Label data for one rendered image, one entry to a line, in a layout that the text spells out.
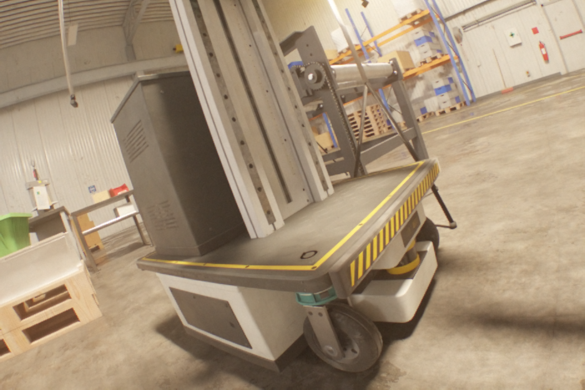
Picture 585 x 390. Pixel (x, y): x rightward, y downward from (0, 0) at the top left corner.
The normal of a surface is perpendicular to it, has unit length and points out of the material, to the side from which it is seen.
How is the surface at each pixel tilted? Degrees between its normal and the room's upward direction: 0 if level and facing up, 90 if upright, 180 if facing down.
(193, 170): 90
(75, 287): 90
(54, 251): 90
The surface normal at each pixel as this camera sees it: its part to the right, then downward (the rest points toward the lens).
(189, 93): 0.71, -0.22
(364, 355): -0.67, 0.27
